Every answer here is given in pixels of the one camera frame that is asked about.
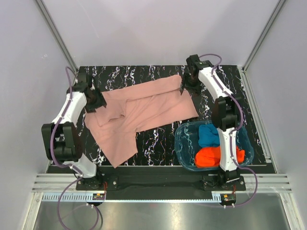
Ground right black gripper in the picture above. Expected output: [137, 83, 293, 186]
[179, 73, 202, 98]

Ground pink t shirt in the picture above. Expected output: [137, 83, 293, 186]
[84, 75, 199, 168]

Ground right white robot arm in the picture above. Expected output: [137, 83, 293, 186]
[179, 54, 243, 190]

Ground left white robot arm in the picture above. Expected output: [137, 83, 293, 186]
[41, 73, 107, 190]

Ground blue t shirt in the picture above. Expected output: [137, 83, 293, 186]
[198, 124, 220, 148]

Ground blue transparent plastic bin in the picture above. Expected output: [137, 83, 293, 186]
[175, 120, 254, 172]

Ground orange t shirt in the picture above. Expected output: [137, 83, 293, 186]
[194, 144, 245, 169]

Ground left small control board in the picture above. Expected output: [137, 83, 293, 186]
[93, 193, 106, 200]

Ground small control board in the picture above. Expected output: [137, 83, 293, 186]
[222, 194, 236, 203]
[93, 193, 106, 200]

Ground right small control board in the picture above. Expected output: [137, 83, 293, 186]
[222, 194, 236, 203]

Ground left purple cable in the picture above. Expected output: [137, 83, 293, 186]
[50, 66, 104, 230]

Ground purple cable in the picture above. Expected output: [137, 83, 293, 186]
[50, 66, 104, 230]
[199, 53, 259, 207]

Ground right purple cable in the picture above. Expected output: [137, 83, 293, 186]
[199, 53, 259, 207]

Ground aluminium frame rail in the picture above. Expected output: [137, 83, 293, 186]
[31, 173, 293, 194]

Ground left aluminium corner post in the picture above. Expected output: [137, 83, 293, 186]
[34, 0, 79, 70]

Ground aluminium corner post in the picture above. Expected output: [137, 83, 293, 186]
[242, 0, 287, 72]
[34, 0, 79, 70]

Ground right aluminium corner post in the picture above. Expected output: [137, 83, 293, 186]
[242, 0, 287, 72]

